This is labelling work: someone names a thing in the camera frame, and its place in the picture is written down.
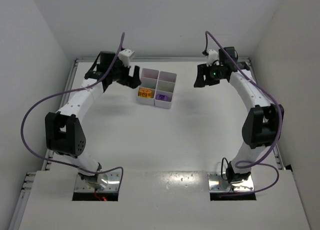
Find orange printed round lego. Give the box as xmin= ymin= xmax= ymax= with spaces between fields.
xmin=138 ymin=88 xmax=153 ymax=98

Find purple arch lego with red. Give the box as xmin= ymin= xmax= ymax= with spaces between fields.
xmin=155 ymin=94 xmax=171 ymax=102

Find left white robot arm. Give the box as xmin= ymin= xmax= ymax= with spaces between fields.
xmin=45 ymin=49 xmax=141 ymax=188

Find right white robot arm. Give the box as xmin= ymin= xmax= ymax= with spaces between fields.
xmin=193 ymin=47 xmax=284 ymax=183

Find white six-compartment container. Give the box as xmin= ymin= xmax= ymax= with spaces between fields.
xmin=136 ymin=68 xmax=177 ymax=109

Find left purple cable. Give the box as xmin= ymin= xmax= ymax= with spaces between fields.
xmin=20 ymin=32 xmax=126 ymax=190

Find purple cable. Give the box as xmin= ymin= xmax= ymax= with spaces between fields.
xmin=203 ymin=31 xmax=285 ymax=197
xmin=20 ymin=32 xmax=126 ymax=190

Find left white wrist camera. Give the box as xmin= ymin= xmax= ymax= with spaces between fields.
xmin=118 ymin=49 xmax=135 ymax=67

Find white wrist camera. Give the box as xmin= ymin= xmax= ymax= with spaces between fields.
xmin=118 ymin=49 xmax=135 ymax=67
xmin=202 ymin=50 xmax=220 ymax=66

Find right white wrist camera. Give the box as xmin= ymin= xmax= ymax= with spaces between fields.
xmin=202 ymin=50 xmax=220 ymax=66

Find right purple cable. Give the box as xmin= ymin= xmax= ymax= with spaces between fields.
xmin=203 ymin=31 xmax=285 ymax=197

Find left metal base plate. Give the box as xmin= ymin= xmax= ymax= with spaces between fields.
xmin=74 ymin=172 xmax=121 ymax=193

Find metal base plate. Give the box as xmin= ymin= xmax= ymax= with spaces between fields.
xmin=207 ymin=172 xmax=255 ymax=193
xmin=74 ymin=172 xmax=121 ymax=193

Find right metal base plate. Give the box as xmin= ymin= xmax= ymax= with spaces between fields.
xmin=207 ymin=172 xmax=255 ymax=193

